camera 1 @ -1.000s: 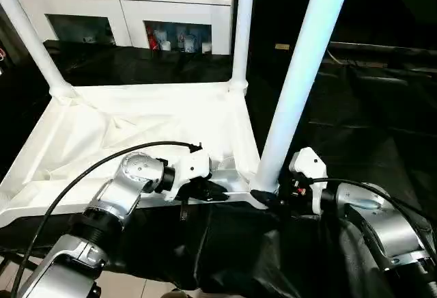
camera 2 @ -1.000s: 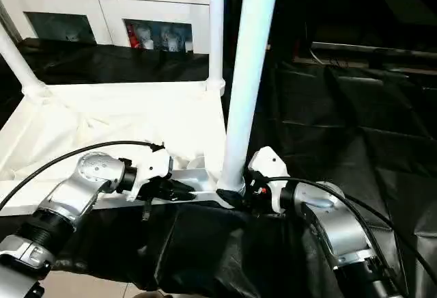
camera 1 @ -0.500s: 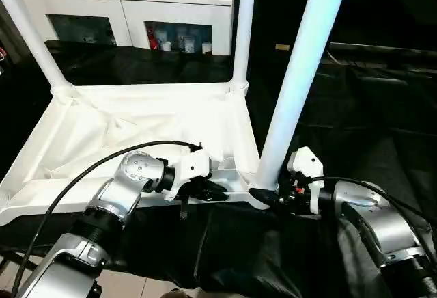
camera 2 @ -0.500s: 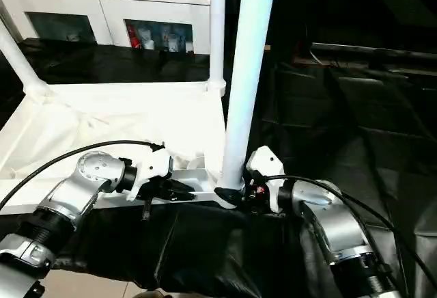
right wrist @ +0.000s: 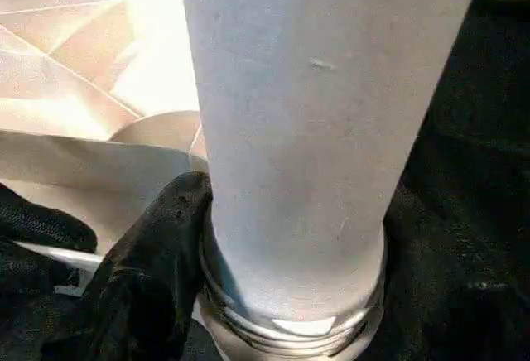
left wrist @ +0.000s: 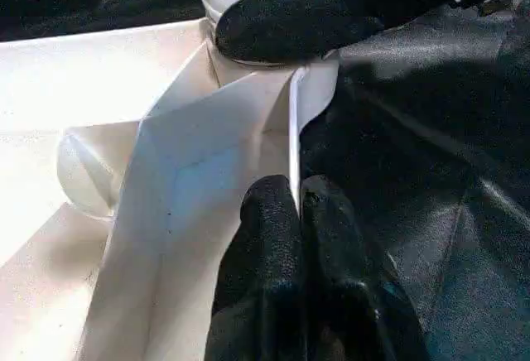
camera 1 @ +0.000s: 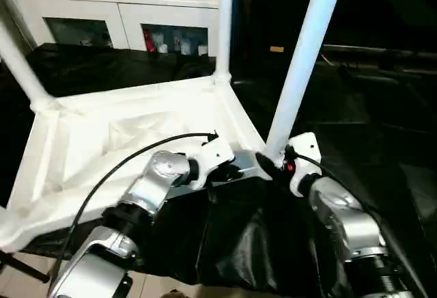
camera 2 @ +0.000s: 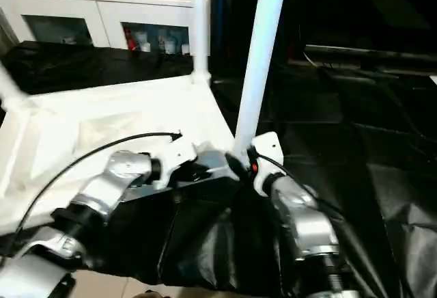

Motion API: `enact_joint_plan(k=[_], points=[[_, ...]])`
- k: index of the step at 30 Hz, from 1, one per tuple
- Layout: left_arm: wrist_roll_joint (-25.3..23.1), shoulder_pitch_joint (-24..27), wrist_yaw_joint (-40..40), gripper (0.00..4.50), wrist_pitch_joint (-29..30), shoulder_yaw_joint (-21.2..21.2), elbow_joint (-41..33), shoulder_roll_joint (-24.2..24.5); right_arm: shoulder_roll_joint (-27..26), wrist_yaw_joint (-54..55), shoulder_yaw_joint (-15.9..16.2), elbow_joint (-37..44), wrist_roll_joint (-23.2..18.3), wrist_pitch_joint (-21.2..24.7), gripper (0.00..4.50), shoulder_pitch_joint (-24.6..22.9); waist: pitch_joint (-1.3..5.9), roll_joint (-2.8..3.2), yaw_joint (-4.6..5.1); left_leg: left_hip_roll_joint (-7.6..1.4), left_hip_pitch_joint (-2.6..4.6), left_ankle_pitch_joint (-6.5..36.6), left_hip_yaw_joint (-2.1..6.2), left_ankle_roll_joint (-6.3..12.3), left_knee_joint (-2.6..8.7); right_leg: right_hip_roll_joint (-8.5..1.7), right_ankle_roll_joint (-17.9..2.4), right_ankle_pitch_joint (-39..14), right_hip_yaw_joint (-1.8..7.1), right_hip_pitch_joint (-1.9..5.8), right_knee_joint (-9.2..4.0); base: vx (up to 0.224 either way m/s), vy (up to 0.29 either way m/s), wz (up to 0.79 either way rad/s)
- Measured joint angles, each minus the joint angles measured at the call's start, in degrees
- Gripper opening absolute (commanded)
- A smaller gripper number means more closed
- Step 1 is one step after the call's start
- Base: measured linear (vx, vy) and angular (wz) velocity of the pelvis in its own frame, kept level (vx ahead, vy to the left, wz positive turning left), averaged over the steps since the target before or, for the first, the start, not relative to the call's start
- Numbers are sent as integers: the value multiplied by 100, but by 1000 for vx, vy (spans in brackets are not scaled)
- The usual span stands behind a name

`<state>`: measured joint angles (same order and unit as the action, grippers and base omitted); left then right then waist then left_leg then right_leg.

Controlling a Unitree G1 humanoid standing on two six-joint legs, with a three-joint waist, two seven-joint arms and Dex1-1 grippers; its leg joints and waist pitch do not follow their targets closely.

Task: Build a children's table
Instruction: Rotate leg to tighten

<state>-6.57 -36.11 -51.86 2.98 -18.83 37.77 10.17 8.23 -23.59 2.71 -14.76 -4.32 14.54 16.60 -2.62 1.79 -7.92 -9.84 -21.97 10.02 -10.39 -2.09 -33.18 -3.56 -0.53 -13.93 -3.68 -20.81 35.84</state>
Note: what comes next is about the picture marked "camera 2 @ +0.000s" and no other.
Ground white plastic table top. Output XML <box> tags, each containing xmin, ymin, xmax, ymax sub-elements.
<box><xmin>0</xmin><ymin>72</ymin><xmax>241</xmax><ymax>234</ymax></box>

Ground white plastic table leg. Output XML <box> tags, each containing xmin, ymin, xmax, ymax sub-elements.
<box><xmin>232</xmin><ymin>0</ymin><xmax>292</xmax><ymax>157</ymax></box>
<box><xmin>191</xmin><ymin>0</ymin><xmax>213</xmax><ymax>84</ymax></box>
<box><xmin>0</xmin><ymin>59</ymin><xmax>29</xmax><ymax>111</ymax></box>

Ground black plastic table mat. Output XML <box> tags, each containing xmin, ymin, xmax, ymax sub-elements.
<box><xmin>0</xmin><ymin>40</ymin><xmax>437</xmax><ymax>295</ymax></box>

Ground black flat bar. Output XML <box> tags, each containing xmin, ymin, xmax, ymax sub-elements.
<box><xmin>303</xmin><ymin>45</ymin><xmax>437</xmax><ymax>64</ymax></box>

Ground white glass-door cabinet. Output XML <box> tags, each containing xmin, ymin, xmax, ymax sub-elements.
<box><xmin>0</xmin><ymin>0</ymin><xmax>220</xmax><ymax>57</ymax></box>

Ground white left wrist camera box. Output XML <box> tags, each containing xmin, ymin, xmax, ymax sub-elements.
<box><xmin>153</xmin><ymin>139</ymin><xmax>199</xmax><ymax>191</ymax></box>

